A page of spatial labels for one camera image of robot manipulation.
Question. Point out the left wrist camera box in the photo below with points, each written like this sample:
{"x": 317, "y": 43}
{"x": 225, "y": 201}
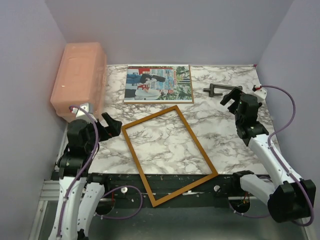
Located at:
{"x": 82, "y": 111}

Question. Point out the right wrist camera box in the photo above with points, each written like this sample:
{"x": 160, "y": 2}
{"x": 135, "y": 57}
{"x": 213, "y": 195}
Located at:
{"x": 260, "y": 93}

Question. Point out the brown wooden picture frame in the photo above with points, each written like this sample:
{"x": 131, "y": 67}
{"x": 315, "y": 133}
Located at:
{"x": 165, "y": 141}

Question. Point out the aluminium rail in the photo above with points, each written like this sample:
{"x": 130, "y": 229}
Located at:
{"x": 50, "y": 190}

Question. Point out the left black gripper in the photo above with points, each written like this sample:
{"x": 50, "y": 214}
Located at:
{"x": 115, "y": 125}

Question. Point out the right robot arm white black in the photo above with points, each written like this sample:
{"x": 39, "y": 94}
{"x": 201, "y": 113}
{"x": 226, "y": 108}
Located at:
{"x": 288, "y": 196}

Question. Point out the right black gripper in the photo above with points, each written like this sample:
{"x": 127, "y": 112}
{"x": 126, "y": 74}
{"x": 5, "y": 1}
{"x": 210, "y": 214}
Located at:
{"x": 234, "y": 94}

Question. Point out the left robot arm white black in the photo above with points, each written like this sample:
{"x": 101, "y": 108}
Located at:
{"x": 79, "y": 190}

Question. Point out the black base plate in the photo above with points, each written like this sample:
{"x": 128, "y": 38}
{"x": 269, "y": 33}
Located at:
{"x": 130, "y": 191}

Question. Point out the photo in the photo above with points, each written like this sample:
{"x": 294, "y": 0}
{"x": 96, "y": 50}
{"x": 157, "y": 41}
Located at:
{"x": 158, "y": 84}

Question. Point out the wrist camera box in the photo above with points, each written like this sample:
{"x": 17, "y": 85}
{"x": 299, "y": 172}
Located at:
{"x": 82, "y": 111}
{"x": 260, "y": 93}

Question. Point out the pink plastic storage box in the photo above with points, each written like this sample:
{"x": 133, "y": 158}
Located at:
{"x": 81, "y": 79}

